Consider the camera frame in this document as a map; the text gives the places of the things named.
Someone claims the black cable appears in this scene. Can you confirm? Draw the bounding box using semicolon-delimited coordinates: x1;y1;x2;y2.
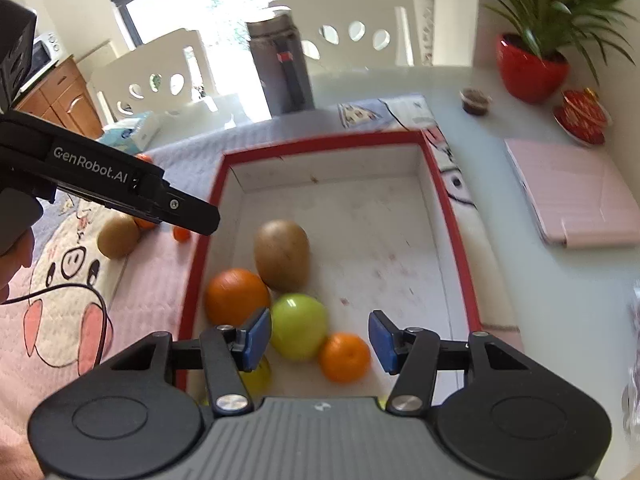
0;282;114;367

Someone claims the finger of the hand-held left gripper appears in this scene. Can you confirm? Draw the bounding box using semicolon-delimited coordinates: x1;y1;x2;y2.
159;186;221;236

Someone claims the large orange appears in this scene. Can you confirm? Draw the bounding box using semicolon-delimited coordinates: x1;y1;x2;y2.
205;268;272;328

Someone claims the small clear jar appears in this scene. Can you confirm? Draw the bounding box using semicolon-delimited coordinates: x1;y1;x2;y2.
459;87;494;117

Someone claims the blue tissue pack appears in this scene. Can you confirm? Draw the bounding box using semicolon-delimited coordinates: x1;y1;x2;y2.
96;110;167;157

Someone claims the pink tablet case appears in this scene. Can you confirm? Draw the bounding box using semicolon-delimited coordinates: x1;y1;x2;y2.
503;137;640;251

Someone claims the grey water bottle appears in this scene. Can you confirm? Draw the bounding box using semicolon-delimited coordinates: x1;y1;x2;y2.
245;9;317;117

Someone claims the wooden cabinet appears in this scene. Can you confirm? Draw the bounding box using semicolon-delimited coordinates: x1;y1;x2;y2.
14;56;109;142

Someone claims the clear plastic bag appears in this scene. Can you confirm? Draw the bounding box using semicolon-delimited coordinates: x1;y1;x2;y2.
621;282;640;438

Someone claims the white microwave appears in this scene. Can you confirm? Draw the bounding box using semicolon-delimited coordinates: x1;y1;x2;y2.
29;32;64;82

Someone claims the brown kiwi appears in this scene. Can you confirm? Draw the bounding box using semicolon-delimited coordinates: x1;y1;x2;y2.
97;215;141;260
253;219;311;292

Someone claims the red candy dish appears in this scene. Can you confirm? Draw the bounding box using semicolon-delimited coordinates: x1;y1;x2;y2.
552;87;614;149

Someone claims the cartoon pig printed blanket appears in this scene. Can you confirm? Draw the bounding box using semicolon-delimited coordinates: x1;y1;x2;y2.
0;92;481;458

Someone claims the person's left hand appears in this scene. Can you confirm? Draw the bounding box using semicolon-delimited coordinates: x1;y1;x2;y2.
0;227;36;307

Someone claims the potted plant in red pot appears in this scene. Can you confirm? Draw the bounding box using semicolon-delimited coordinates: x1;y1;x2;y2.
446;0;637;107

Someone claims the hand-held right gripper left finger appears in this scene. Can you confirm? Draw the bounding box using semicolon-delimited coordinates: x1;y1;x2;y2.
107;307;274;417

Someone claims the red and white cardboard box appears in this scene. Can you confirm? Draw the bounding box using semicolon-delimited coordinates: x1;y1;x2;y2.
177;130;484;407

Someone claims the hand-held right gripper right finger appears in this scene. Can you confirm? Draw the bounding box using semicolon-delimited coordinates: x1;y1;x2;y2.
368;310;528;417

